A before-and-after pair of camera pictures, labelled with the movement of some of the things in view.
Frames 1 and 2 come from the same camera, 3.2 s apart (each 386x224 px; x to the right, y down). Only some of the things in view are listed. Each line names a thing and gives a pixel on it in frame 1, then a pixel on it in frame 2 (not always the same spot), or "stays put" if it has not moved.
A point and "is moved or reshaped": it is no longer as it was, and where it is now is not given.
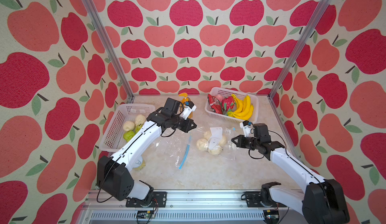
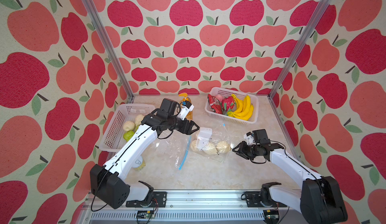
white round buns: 201,143 -> 223,147
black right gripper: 239,142 -> 240,150
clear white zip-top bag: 216,142 is moved or reshaped
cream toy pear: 140,119 stays put
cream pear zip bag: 207,134 -> 210,148
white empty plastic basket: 112,138 stays put
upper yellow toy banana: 247,105 stays put
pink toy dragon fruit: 227,104 stays put
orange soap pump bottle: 185,99 stays put
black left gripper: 188,126 stays put
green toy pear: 128,135 stays put
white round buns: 128,126 stays put
